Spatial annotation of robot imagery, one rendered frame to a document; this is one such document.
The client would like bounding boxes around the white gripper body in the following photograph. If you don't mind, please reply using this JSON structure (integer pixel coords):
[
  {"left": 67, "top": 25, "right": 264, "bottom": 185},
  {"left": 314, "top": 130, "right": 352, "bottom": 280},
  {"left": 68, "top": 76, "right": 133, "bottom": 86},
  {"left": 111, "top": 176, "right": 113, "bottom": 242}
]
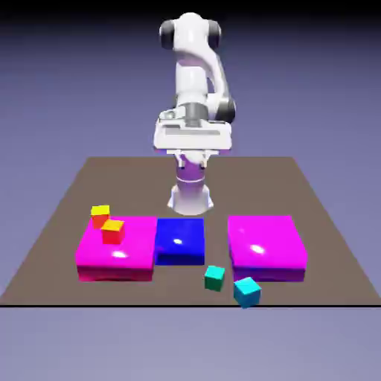
[{"left": 153, "top": 118, "right": 233, "bottom": 156}]

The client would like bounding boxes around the small yellow cube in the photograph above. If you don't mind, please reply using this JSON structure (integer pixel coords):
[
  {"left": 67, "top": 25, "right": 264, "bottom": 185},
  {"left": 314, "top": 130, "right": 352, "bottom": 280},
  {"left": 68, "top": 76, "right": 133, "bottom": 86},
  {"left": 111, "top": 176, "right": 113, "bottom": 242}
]
[{"left": 90, "top": 205, "right": 111, "bottom": 231}]

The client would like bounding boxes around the small orange cube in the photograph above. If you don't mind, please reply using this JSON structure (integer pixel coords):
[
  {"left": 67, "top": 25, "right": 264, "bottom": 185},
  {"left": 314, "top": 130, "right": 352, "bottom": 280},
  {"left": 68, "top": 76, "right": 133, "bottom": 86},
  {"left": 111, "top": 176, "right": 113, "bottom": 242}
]
[{"left": 100, "top": 219, "right": 126, "bottom": 246}]

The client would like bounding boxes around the small green cube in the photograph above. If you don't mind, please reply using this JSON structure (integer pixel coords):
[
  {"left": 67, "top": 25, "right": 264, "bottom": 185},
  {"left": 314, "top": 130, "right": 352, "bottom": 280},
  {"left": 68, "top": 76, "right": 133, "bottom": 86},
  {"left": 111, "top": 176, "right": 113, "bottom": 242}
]
[{"left": 203, "top": 265, "right": 226, "bottom": 292}]

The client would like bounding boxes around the small cyan cube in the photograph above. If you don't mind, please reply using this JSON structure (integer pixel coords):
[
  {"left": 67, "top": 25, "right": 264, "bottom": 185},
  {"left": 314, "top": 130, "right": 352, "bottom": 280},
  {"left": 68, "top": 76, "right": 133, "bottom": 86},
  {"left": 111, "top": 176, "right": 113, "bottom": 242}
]
[{"left": 232, "top": 276, "right": 263, "bottom": 310}]

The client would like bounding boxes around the large blue box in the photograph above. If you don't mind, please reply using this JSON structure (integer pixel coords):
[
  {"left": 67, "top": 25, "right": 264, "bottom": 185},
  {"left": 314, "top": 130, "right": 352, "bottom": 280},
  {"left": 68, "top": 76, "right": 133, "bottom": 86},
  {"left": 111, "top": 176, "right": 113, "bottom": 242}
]
[{"left": 154, "top": 217, "right": 206, "bottom": 266}]

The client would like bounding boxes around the large magenta box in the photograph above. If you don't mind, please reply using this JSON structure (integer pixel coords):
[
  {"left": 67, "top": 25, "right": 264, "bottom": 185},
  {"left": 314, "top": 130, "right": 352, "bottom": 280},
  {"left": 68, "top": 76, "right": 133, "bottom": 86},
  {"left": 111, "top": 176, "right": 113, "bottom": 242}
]
[
  {"left": 227, "top": 214, "right": 308, "bottom": 283},
  {"left": 74, "top": 215, "right": 159, "bottom": 283}
]

